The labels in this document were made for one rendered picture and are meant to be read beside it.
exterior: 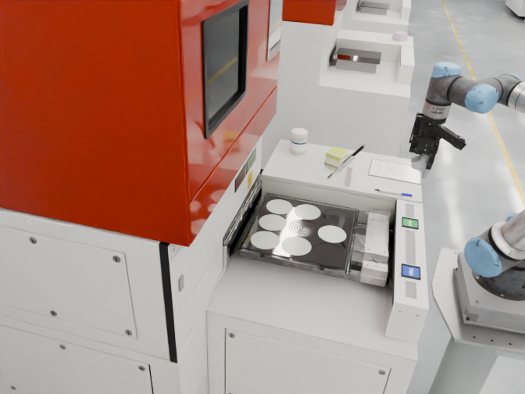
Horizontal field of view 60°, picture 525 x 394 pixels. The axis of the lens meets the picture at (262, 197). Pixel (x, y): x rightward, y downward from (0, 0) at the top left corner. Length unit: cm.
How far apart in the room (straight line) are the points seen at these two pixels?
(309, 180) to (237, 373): 76
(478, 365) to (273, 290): 76
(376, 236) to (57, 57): 119
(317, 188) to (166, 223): 91
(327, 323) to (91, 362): 70
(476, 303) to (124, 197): 105
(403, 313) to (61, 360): 101
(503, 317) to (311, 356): 58
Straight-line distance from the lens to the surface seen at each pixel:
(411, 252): 154
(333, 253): 155
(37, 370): 169
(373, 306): 152
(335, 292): 153
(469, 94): 136
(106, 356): 144
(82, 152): 101
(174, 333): 123
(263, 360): 153
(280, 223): 165
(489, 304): 155
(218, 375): 166
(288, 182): 180
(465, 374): 186
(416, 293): 139
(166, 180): 94
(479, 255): 141
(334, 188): 178
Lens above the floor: 186
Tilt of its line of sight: 33 degrees down
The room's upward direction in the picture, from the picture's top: 3 degrees clockwise
